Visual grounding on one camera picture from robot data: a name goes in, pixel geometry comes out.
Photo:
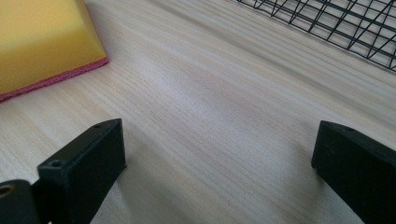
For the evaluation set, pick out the yellow sponge with pink base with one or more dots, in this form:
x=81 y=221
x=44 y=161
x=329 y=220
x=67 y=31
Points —
x=40 y=43

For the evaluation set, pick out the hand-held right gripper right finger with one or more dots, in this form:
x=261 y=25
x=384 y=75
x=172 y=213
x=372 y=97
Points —
x=358 y=174

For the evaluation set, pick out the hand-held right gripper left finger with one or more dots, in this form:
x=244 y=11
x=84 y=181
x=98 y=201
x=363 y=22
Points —
x=82 y=174

